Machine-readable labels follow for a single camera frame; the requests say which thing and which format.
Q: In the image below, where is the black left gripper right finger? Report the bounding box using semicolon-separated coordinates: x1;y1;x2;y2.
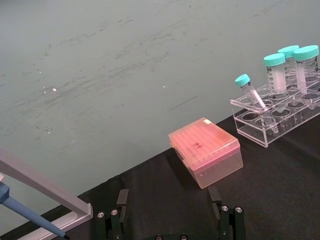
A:
207;186;246;240

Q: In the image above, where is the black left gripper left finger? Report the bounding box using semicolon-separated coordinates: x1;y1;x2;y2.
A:
96;189;130;240

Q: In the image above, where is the black table cloth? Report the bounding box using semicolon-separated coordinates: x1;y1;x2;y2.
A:
0;109;320;240

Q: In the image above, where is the orange translucent pipette tip box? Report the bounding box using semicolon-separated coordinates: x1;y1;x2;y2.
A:
167;117;244;190

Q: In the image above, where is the clear acrylic tube rack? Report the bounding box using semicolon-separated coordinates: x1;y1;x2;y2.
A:
229;74;320;148

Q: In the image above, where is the blue pipette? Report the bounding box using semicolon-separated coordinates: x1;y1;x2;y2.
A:
0;172;67;239

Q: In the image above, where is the small teal-capped centrifuge tube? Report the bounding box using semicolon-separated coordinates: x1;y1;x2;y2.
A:
234;73;279;133

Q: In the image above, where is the large teal-capped centrifuge tube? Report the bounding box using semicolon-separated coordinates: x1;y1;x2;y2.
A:
292;45;320;110
277;44;300;89
263;53;289;113

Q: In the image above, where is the silver metal stand frame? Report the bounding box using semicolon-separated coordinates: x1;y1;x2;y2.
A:
0;147;94;240

